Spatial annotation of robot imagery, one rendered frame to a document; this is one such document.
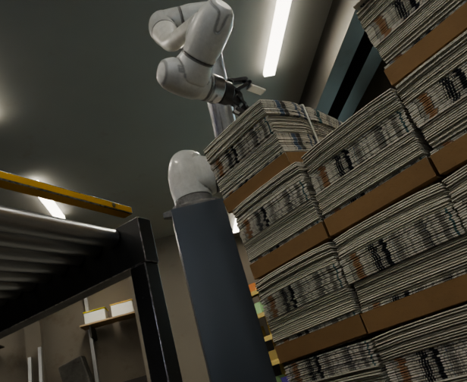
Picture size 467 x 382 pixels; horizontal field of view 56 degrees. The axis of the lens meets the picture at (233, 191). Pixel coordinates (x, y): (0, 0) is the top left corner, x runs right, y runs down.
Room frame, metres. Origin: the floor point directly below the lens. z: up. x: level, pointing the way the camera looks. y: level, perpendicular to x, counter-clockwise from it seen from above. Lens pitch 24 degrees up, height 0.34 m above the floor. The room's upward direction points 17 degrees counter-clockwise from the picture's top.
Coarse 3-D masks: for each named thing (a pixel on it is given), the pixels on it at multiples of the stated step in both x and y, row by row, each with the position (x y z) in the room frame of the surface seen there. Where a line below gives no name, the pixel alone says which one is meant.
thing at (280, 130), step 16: (256, 112) 1.07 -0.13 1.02; (272, 112) 1.07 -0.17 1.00; (288, 112) 1.12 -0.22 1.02; (240, 128) 1.12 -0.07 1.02; (256, 128) 1.09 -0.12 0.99; (272, 128) 1.06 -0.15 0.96; (288, 128) 1.11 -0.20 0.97; (304, 128) 1.16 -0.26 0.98; (224, 144) 1.18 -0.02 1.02; (240, 144) 1.15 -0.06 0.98; (256, 144) 1.11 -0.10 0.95; (272, 144) 1.09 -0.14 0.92; (288, 144) 1.10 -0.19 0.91; (304, 144) 1.15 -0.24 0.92; (208, 160) 1.24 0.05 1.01; (224, 160) 1.21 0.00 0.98; (240, 160) 1.17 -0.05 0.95; (256, 160) 1.14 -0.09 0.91; (272, 160) 1.10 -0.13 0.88; (224, 176) 1.23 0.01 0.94; (240, 176) 1.19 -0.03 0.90; (224, 192) 1.26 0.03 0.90
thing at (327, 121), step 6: (312, 108) 1.22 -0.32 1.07; (312, 114) 1.22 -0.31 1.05; (318, 114) 1.24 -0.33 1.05; (324, 114) 1.26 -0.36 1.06; (318, 120) 1.23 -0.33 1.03; (324, 120) 1.25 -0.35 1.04; (330, 120) 1.27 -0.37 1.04; (336, 120) 1.30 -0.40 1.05; (318, 126) 1.22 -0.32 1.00; (324, 126) 1.25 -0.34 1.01; (330, 126) 1.26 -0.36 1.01; (336, 126) 1.29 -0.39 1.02; (324, 132) 1.24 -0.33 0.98; (330, 132) 1.26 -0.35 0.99
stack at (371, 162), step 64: (448, 64) 0.74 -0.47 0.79; (384, 128) 0.87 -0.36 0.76; (448, 128) 0.78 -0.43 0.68; (256, 192) 1.15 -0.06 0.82; (320, 192) 1.01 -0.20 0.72; (448, 192) 0.83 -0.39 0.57; (256, 256) 1.21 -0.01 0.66; (320, 256) 1.06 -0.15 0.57; (384, 256) 0.94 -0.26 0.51; (448, 256) 0.87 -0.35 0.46; (320, 320) 1.11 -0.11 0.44; (448, 320) 0.90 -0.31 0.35
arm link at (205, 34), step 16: (208, 0) 0.91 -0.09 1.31; (192, 16) 0.96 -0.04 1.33; (208, 16) 0.91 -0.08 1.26; (224, 16) 0.92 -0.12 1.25; (160, 32) 1.22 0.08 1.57; (176, 32) 1.11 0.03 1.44; (192, 32) 0.94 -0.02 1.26; (208, 32) 0.93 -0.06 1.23; (224, 32) 0.95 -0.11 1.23; (176, 48) 1.19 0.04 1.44; (192, 48) 0.97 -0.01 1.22; (208, 48) 0.97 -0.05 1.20
